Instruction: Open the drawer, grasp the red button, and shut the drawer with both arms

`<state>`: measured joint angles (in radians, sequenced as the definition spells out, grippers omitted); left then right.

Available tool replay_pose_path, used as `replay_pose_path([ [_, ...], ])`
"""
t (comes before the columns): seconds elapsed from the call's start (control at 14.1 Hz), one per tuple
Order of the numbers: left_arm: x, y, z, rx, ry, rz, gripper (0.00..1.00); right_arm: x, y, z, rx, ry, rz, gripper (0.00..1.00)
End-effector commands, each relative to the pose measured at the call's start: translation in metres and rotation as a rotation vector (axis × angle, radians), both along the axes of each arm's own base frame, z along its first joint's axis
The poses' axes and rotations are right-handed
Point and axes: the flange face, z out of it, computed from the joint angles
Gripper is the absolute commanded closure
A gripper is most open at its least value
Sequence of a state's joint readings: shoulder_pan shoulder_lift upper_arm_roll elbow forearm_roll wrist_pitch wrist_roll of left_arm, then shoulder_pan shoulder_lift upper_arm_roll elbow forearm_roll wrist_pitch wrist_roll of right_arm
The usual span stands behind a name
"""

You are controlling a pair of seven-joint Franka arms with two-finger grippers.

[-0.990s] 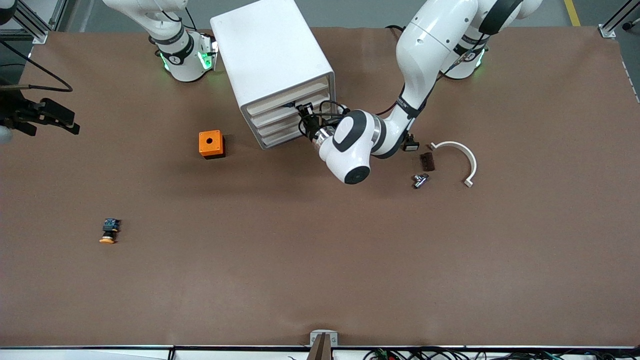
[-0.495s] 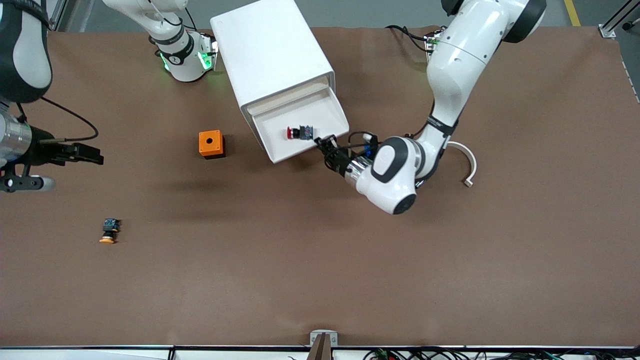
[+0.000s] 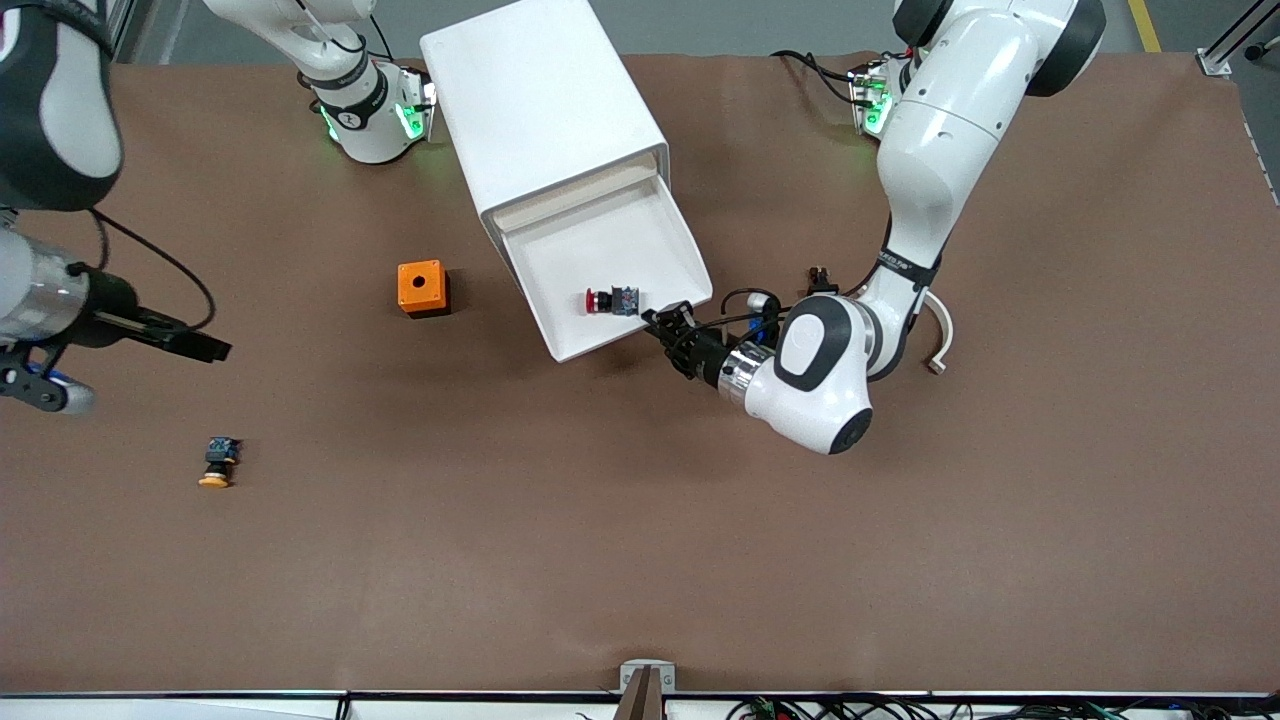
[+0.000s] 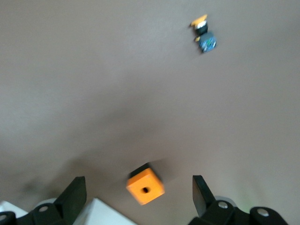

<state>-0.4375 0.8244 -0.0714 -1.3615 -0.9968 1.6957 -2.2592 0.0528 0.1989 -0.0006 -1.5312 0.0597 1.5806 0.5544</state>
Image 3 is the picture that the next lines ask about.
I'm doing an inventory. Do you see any white sliding drawer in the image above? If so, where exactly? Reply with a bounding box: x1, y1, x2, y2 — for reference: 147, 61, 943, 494
497, 165, 714, 363

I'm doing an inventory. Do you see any yellow mushroom push button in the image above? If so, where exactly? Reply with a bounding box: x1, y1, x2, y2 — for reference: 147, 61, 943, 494
198, 436, 243, 489

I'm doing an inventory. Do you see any white drawer cabinet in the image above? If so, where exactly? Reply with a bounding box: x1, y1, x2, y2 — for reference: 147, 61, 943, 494
420, 0, 669, 263

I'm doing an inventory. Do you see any aluminium profile beam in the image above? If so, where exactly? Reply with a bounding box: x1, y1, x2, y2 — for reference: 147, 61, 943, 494
1195, 0, 1280, 79

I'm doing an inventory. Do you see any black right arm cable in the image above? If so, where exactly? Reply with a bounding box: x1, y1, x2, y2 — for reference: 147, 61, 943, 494
88, 208, 217, 333

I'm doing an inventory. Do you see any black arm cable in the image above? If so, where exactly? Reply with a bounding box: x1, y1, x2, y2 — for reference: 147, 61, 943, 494
770, 48, 861, 106
88, 208, 217, 333

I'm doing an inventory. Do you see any orange button enclosure box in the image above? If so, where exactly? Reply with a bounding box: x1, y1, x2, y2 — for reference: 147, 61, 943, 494
397, 260, 451, 319

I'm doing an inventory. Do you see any white curved plastic bracket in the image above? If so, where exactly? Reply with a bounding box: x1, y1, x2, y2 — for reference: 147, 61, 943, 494
920, 290, 956, 376

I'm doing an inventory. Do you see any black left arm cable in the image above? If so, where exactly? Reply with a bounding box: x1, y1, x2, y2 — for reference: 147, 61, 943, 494
770, 48, 861, 106

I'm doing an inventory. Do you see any grey bracket with brown post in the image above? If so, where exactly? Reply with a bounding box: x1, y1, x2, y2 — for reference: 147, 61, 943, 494
620, 660, 677, 720

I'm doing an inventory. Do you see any tangled black cable bundle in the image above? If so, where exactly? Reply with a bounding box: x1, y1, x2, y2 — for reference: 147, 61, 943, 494
728, 695, 1280, 720

